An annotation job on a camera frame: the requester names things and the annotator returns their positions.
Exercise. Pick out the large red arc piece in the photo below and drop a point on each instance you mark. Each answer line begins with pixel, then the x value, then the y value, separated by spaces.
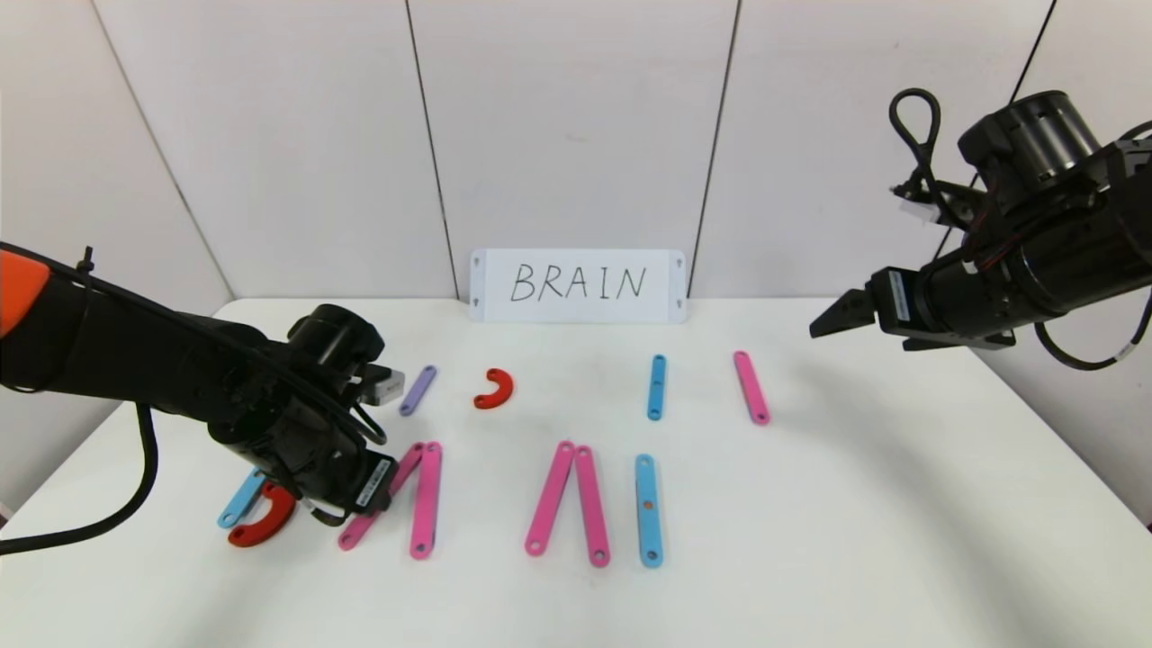
pixel 274 520

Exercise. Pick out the small red arc piece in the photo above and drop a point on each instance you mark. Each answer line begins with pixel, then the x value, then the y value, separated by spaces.
pixel 504 387

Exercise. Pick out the long blue bar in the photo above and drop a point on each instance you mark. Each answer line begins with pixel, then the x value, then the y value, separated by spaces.
pixel 648 517
pixel 238 504

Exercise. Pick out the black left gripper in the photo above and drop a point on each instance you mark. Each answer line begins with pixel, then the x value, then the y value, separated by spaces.
pixel 373 486

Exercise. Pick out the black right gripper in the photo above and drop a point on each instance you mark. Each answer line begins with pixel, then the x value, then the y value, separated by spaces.
pixel 896 301

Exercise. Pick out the white BRAIN sign card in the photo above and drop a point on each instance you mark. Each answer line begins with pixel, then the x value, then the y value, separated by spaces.
pixel 576 310

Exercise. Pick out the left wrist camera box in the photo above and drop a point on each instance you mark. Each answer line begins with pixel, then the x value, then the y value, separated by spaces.
pixel 382 385

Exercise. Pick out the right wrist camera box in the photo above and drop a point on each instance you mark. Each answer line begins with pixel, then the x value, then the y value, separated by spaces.
pixel 918 209

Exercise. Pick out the long pink bar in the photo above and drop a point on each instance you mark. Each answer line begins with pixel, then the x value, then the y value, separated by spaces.
pixel 355 533
pixel 551 499
pixel 591 504

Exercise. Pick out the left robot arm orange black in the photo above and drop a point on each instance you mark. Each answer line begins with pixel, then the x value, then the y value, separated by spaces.
pixel 135 360

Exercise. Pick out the pink bar with blue underside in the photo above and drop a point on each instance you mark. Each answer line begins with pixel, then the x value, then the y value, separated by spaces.
pixel 425 504

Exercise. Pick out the short purple bar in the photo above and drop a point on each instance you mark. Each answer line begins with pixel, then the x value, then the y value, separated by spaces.
pixel 421 387

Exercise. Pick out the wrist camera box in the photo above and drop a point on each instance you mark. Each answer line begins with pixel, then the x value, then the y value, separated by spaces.
pixel 382 385
pixel 918 209

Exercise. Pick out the short blue bar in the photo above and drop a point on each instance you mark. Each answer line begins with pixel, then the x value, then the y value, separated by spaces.
pixel 656 400

